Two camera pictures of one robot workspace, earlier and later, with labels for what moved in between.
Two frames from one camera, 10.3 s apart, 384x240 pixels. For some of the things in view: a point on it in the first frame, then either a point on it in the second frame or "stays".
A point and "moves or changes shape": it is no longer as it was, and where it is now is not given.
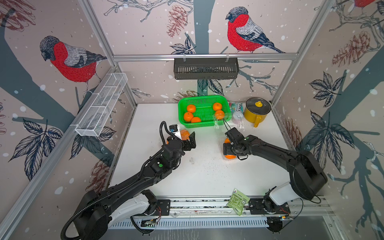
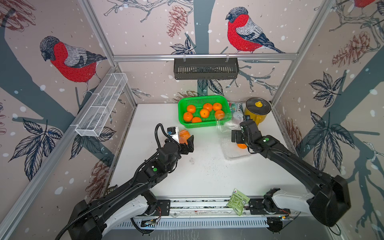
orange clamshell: x=195 y=119 stays
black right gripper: x=226 y=149 -> x=238 y=138
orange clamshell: x=230 y=156 moves or changes shape
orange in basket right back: x=217 y=106 stays
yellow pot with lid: x=256 y=110 stays
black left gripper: x=188 y=147 stays
